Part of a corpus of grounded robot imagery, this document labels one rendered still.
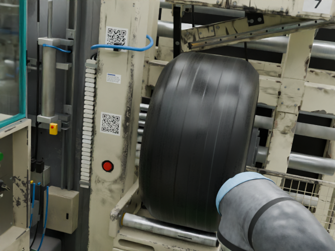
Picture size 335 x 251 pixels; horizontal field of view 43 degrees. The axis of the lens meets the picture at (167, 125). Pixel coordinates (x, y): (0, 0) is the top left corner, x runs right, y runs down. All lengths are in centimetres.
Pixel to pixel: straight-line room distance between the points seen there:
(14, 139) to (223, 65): 68
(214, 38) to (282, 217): 112
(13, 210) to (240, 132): 76
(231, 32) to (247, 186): 102
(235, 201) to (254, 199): 5
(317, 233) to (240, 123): 55
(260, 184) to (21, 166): 82
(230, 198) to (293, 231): 15
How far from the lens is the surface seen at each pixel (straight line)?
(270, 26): 172
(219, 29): 173
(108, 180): 155
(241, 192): 80
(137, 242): 150
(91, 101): 150
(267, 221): 73
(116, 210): 148
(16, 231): 147
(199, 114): 120
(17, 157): 138
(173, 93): 124
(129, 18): 139
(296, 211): 74
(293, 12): 158
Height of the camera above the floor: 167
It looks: 17 degrees down
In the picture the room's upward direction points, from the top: 6 degrees clockwise
